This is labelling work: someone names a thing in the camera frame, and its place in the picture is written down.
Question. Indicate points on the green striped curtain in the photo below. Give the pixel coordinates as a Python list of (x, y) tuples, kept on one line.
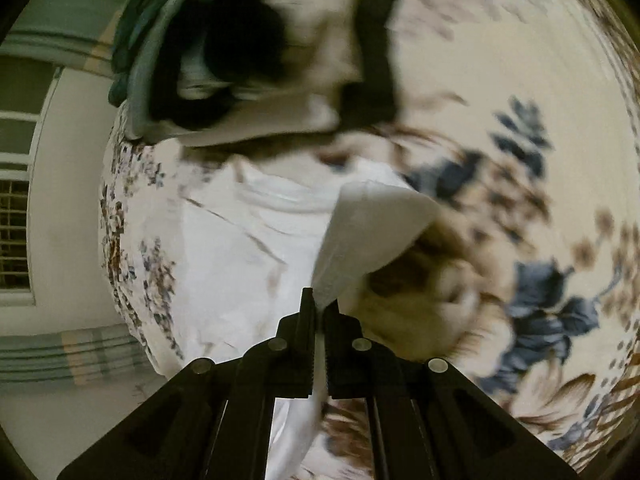
[(65, 355), (70, 15)]

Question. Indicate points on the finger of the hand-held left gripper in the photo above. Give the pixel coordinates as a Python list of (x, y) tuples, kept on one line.
[(376, 50)]

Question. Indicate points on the teal green cloth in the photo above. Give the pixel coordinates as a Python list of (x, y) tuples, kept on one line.
[(135, 25)]

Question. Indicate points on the floral bedsheet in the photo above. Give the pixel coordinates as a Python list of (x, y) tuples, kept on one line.
[(525, 85)]

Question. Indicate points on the beige folded cloth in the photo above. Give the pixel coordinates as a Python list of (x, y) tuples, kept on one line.
[(280, 115)]

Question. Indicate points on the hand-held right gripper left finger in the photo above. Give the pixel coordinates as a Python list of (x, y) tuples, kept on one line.
[(304, 340)]

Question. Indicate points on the small white shirt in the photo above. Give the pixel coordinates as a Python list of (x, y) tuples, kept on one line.
[(260, 240)]

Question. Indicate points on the window with grille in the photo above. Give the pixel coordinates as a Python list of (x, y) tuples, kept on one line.
[(17, 170)]

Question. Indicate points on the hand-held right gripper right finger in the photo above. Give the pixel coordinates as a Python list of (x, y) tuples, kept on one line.
[(336, 355)]

